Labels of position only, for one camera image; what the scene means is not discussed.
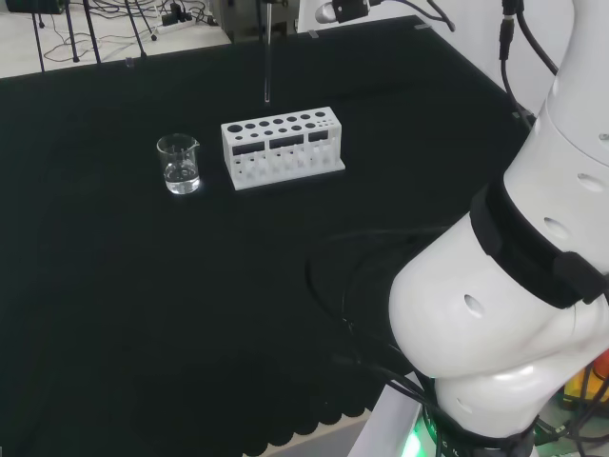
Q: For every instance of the black tripod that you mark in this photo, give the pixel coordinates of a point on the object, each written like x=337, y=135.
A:
x=138, y=38
x=71, y=33

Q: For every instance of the white power strip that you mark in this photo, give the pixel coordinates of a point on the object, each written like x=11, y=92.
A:
x=173, y=26

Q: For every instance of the clear glass beaker with water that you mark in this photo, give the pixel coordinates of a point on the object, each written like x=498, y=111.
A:
x=178, y=166

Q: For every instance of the clear glass rod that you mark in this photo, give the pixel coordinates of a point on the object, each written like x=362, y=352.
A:
x=268, y=57

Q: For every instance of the white test tube rack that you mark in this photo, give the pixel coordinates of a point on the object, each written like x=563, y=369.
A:
x=280, y=157

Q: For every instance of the black bench cloth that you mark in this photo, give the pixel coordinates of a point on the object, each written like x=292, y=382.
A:
x=143, y=285

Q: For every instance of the black camera box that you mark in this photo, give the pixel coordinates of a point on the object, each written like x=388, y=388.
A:
x=351, y=9

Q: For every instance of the yellow stop button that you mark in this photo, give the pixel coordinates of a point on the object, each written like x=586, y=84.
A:
x=578, y=381

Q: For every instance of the dark grey box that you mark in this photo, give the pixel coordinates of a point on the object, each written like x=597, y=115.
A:
x=247, y=19

